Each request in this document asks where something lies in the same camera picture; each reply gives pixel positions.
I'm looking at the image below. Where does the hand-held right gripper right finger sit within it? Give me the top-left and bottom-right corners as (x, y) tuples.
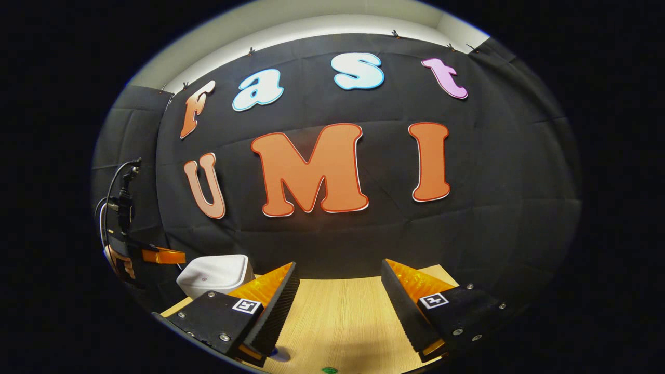
(381, 258), (525, 363)

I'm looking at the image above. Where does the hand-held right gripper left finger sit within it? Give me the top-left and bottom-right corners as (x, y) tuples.
(152, 261), (300, 369)

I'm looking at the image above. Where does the white desktop garbage bin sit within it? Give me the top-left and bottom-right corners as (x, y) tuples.
(177, 255), (255, 300)

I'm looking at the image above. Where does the wooden desktop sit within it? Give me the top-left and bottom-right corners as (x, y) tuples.
(160, 264), (460, 374)

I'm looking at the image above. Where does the black backdrop cloth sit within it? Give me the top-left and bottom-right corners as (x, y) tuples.
(92, 32), (582, 312)

